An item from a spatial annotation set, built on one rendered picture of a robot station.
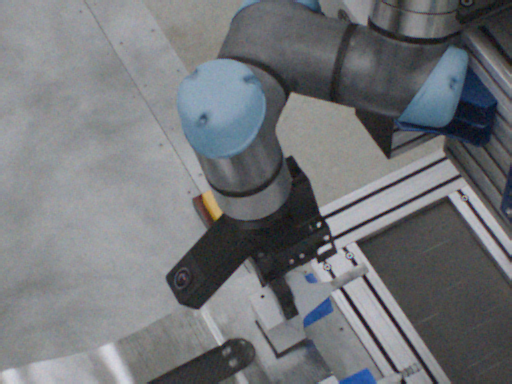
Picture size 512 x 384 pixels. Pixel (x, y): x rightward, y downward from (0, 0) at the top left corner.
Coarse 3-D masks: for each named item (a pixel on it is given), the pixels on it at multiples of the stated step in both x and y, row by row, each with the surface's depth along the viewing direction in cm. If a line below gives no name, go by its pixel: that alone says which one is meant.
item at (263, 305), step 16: (352, 272) 140; (336, 288) 139; (256, 304) 138; (272, 304) 137; (320, 304) 137; (272, 320) 136; (304, 320) 138; (272, 336) 137; (288, 336) 138; (304, 336) 140
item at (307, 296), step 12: (288, 276) 130; (300, 276) 130; (300, 288) 131; (312, 288) 132; (324, 288) 133; (276, 300) 130; (300, 300) 132; (312, 300) 133; (324, 300) 134; (300, 312) 133; (288, 324) 134; (300, 324) 134
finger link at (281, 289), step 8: (272, 272) 127; (272, 280) 126; (280, 280) 127; (272, 288) 127; (280, 288) 127; (288, 288) 127; (280, 296) 127; (288, 296) 128; (280, 304) 129; (288, 304) 129; (288, 312) 130; (296, 312) 131
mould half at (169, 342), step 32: (224, 288) 145; (256, 288) 145; (160, 320) 144; (192, 320) 144; (224, 320) 143; (96, 352) 143; (128, 352) 143; (160, 352) 142; (192, 352) 142; (256, 352) 141
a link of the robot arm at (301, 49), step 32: (256, 0) 116; (288, 0) 116; (256, 32) 114; (288, 32) 114; (320, 32) 114; (256, 64) 113; (288, 64) 114; (320, 64) 114; (288, 96) 116; (320, 96) 116
